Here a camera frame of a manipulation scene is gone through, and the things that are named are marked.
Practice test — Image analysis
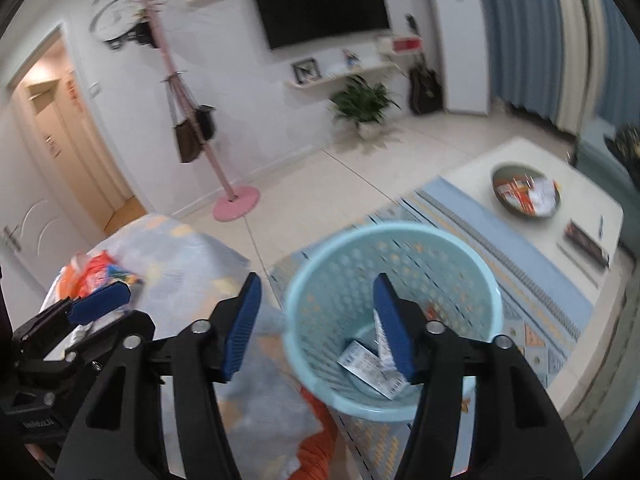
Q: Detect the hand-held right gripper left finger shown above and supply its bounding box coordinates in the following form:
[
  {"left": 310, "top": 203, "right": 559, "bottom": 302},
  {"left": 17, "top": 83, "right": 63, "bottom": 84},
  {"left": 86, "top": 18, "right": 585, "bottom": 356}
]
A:
[{"left": 52, "top": 272, "right": 263, "bottom": 480}]

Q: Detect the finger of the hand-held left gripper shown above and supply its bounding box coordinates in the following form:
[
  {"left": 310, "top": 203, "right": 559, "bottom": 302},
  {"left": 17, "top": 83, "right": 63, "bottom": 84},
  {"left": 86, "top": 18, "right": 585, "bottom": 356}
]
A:
[
  {"left": 11, "top": 281, "right": 132, "bottom": 357},
  {"left": 65, "top": 310, "right": 156, "bottom": 372}
]

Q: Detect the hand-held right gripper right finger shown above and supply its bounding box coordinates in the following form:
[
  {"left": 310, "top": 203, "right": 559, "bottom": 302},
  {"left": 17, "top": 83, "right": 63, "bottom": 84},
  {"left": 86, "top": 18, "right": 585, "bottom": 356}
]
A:
[{"left": 372, "top": 273, "right": 585, "bottom": 480}]

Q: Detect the large dark blue carton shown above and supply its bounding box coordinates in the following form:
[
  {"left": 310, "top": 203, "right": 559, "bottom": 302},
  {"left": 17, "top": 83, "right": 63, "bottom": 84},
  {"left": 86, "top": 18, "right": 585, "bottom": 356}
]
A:
[{"left": 337, "top": 310, "right": 410, "bottom": 401}]

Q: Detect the light blue plastic basket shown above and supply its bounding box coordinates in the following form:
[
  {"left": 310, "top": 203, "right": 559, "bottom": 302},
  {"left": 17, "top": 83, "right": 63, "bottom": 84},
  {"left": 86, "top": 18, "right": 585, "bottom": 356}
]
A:
[{"left": 281, "top": 223, "right": 503, "bottom": 421}]

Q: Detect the black shoulder bag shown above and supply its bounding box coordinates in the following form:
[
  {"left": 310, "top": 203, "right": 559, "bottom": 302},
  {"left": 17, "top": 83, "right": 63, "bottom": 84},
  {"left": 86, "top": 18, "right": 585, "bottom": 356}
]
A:
[{"left": 192, "top": 104, "right": 217, "bottom": 142}]

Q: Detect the orange and dark blue carton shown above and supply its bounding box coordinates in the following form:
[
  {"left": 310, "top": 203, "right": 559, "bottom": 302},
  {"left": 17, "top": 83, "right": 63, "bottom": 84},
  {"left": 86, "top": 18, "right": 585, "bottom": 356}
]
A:
[{"left": 75, "top": 254, "right": 118, "bottom": 293}]

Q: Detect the white door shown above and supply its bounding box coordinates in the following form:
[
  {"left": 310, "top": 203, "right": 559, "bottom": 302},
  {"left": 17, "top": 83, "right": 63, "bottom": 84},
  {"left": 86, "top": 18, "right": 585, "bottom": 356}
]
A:
[{"left": 0, "top": 105, "right": 108, "bottom": 286}]

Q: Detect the blue patterned rug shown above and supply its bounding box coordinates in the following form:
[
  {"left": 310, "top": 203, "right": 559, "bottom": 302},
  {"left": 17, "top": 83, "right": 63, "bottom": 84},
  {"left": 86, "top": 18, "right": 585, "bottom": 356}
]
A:
[{"left": 270, "top": 175, "right": 596, "bottom": 480}]

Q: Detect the orange cloth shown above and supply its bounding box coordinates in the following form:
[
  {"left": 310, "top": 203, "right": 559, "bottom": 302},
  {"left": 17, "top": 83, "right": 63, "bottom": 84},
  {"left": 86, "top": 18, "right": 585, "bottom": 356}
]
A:
[{"left": 298, "top": 390, "right": 333, "bottom": 480}]

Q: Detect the brown tote bag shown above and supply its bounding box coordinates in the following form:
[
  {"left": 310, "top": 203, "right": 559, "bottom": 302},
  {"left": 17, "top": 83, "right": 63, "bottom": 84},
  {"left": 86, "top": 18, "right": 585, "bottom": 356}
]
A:
[{"left": 172, "top": 87, "right": 202, "bottom": 164}]

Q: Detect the grey bowl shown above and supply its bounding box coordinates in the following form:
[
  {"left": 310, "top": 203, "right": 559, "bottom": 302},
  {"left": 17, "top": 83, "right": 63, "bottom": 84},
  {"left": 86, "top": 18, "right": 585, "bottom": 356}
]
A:
[{"left": 491, "top": 162, "right": 562, "bottom": 217}]

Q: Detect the dark remote control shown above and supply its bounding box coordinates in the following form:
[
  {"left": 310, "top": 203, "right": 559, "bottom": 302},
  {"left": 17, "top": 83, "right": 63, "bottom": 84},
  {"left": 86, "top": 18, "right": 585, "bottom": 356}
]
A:
[{"left": 556, "top": 219, "right": 612, "bottom": 288}]

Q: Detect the red hanging ornament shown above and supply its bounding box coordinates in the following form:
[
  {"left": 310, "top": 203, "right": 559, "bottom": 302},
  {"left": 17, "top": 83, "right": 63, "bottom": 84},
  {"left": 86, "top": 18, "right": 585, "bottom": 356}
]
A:
[{"left": 64, "top": 72, "right": 83, "bottom": 113}]

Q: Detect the pink coat rack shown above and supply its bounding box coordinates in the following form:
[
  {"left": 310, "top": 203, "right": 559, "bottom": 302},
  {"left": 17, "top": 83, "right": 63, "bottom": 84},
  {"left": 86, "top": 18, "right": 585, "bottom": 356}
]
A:
[{"left": 127, "top": 0, "right": 262, "bottom": 222}]

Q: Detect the white coffee table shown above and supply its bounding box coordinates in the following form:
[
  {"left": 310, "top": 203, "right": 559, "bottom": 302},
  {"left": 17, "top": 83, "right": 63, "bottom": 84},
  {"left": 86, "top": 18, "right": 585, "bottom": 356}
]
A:
[{"left": 442, "top": 137, "right": 625, "bottom": 288}]

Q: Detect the potted green plant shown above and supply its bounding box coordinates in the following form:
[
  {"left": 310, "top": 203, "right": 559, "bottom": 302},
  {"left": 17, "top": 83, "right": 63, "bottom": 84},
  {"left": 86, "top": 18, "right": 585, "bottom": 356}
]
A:
[{"left": 327, "top": 75, "right": 401, "bottom": 141}]

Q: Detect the black acoustic guitar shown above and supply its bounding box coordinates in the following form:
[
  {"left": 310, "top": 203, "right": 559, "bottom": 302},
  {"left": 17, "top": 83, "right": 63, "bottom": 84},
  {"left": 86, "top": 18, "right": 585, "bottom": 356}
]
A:
[{"left": 404, "top": 14, "right": 445, "bottom": 116}]

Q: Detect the teal sofa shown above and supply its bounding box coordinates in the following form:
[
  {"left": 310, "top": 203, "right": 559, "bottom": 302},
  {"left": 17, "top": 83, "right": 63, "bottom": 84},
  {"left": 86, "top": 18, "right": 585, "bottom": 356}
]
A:
[{"left": 572, "top": 120, "right": 640, "bottom": 461}]

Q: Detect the framed butterfly picture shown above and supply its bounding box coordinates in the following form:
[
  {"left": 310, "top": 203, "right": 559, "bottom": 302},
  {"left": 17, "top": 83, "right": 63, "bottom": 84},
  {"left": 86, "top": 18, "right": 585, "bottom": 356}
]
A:
[{"left": 292, "top": 57, "right": 321, "bottom": 86}]

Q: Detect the black hat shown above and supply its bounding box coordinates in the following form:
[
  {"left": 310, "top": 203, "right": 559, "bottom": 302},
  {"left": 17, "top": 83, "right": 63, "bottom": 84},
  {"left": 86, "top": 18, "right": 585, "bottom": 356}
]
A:
[{"left": 127, "top": 20, "right": 156, "bottom": 48}]

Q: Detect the white and red box shelf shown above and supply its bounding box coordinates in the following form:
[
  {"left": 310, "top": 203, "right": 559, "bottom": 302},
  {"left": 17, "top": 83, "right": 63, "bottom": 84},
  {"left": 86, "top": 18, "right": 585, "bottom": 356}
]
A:
[{"left": 376, "top": 35, "right": 422, "bottom": 55}]

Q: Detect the white standing air conditioner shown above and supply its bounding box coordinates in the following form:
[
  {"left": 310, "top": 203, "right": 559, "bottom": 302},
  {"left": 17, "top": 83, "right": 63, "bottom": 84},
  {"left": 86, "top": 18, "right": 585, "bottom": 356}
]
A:
[{"left": 425, "top": 0, "right": 493, "bottom": 117}]

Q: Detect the black plastic bag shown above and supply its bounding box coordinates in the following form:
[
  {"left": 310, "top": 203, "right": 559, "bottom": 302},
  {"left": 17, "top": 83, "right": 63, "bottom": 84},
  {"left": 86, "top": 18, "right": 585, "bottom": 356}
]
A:
[{"left": 605, "top": 122, "right": 640, "bottom": 186}]

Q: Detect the blue curtain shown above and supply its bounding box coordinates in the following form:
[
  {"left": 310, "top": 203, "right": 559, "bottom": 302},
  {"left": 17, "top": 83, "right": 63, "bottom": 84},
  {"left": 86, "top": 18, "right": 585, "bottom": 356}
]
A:
[
  {"left": 472, "top": 0, "right": 566, "bottom": 131},
  {"left": 595, "top": 0, "right": 640, "bottom": 131}
]

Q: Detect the cream curtain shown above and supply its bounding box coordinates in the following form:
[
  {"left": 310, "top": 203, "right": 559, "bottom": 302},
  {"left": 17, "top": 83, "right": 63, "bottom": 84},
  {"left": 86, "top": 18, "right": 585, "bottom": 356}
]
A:
[{"left": 542, "top": 0, "right": 608, "bottom": 136}]

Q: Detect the short curved white wall shelf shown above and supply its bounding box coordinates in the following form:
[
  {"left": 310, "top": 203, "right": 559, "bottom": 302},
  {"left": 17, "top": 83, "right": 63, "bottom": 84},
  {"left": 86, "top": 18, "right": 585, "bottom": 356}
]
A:
[{"left": 286, "top": 62, "right": 401, "bottom": 91}]

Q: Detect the panda wall clock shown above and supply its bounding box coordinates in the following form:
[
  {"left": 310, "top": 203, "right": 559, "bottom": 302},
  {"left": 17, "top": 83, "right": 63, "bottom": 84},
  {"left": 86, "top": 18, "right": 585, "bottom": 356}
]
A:
[{"left": 90, "top": 0, "right": 153, "bottom": 51}]

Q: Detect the wall-mounted television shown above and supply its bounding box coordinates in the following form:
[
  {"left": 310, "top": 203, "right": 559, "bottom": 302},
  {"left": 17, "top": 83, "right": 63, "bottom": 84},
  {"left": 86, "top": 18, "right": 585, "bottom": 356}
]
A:
[{"left": 248, "top": 0, "right": 392, "bottom": 52}]

